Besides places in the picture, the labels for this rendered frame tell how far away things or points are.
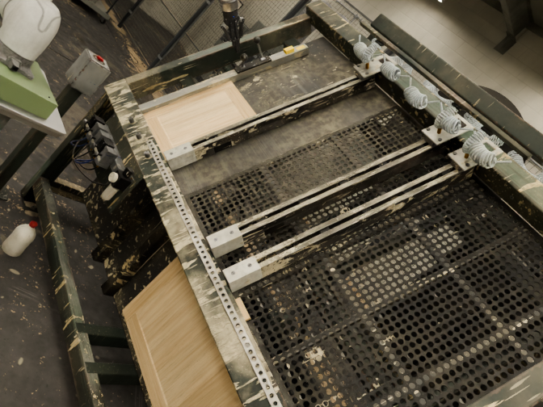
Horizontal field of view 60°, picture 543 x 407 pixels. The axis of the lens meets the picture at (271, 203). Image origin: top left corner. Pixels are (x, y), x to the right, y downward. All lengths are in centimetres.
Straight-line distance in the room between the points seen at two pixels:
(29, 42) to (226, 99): 91
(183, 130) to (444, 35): 628
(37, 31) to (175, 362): 139
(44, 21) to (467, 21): 687
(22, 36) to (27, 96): 22
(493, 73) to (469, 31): 84
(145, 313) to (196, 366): 40
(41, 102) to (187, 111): 71
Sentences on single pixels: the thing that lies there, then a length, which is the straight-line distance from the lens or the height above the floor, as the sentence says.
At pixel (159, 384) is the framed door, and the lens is 212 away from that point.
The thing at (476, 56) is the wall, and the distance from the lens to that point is 777.
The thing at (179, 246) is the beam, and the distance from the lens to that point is 182.
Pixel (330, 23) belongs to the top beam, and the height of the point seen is 188.
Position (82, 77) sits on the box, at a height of 83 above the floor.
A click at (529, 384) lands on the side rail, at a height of 146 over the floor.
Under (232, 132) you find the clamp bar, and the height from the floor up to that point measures 119.
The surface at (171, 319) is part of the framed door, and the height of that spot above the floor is 49.
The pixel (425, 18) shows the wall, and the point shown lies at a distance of 844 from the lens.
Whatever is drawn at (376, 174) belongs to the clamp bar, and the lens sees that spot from 194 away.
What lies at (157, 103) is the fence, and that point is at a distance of 247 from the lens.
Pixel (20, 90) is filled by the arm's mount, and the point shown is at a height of 82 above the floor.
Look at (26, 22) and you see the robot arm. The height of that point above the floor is 100.
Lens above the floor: 160
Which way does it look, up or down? 14 degrees down
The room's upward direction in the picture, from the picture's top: 46 degrees clockwise
